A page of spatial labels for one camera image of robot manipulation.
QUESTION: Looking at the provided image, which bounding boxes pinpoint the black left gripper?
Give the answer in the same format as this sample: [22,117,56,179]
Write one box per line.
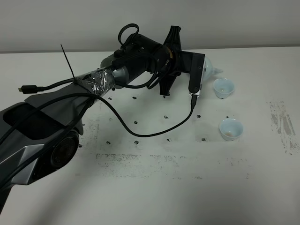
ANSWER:
[159,26,181,96]

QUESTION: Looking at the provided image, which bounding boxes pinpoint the light blue porcelain teapot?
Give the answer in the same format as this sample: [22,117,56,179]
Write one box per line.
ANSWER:
[201,56,223,83]

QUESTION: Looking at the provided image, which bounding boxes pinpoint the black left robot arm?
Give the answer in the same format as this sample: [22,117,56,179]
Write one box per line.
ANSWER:
[0,26,181,206]

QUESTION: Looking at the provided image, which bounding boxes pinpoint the far light blue teacup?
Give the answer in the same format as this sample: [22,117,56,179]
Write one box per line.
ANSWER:
[213,78,235,99]

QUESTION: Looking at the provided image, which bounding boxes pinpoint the light blue teacup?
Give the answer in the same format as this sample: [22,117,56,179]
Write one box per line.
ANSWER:
[219,118,244,141]
[213,78,235,99]

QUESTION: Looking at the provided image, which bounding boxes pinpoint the near light blue teacup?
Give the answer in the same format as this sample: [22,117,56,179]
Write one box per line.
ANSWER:
[219,118,244,141]

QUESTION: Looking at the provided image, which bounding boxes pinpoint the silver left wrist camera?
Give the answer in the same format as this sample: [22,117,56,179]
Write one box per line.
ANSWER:
[180,51,205,96]

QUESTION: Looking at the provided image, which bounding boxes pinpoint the black left camera cable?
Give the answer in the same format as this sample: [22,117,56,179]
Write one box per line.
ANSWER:
[0,22,199,186]

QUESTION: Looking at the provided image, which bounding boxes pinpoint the black cable tie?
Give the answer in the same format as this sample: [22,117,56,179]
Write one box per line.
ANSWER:
[60,44,78,84]

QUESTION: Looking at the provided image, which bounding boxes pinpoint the black loose plug cable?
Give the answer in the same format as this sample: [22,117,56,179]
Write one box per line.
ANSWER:
[18,79,78,95]

